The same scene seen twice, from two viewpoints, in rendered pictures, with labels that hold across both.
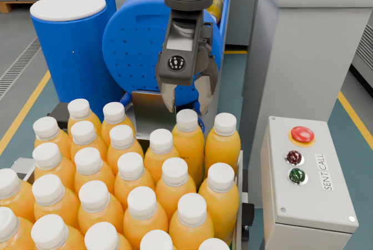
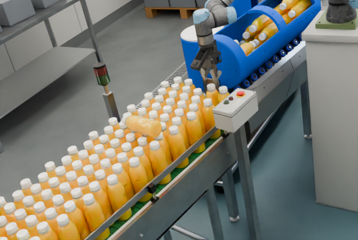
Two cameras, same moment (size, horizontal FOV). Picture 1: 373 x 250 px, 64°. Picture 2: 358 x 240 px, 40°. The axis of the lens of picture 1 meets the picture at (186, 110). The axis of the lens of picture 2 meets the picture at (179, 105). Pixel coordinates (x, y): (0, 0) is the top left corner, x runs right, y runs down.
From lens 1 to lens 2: 1.92 m
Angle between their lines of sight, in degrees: 32
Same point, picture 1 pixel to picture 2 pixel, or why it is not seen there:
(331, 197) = (230, 108)
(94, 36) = not seen: hidden behind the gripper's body
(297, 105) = (335, 108)
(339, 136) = not seen: outside the picture
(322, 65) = (344, 79)
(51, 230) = (156, 105)
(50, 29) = (188, 46)
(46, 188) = (158, 97)
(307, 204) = (222, 108)
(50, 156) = (162, 91)
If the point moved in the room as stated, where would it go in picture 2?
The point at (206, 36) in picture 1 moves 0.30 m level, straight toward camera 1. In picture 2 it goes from (212, 56) to (175, 87)
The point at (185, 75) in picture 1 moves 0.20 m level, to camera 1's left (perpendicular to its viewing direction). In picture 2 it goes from (196, 67) to (159, 64)
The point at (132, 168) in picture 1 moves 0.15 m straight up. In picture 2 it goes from (182, 96) to (177, 67)
